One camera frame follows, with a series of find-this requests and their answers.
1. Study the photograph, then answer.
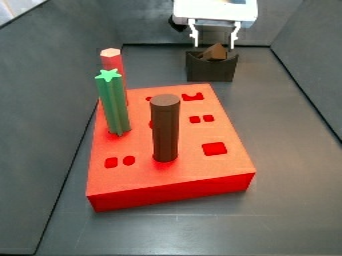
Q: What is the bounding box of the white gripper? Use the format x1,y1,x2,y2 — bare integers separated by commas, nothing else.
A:
172,0,257,51

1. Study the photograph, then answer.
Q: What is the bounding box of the green star peg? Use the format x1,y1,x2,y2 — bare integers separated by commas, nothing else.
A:
94,69,130,136

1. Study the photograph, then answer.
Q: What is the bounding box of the red hexagonal peg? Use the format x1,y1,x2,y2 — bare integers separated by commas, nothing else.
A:
96,48,126,110

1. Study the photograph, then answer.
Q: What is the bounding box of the black curved fixture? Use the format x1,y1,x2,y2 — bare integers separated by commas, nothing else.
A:
185,51,239,82

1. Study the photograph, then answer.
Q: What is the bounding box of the brown three prong object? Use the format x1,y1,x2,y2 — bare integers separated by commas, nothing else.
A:
197,43,227,61

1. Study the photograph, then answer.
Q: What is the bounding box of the red peg board block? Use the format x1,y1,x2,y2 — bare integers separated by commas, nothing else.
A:
84,82,257,214

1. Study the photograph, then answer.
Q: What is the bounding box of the brown cylinder peg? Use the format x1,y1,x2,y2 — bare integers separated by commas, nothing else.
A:
149,94,180,162

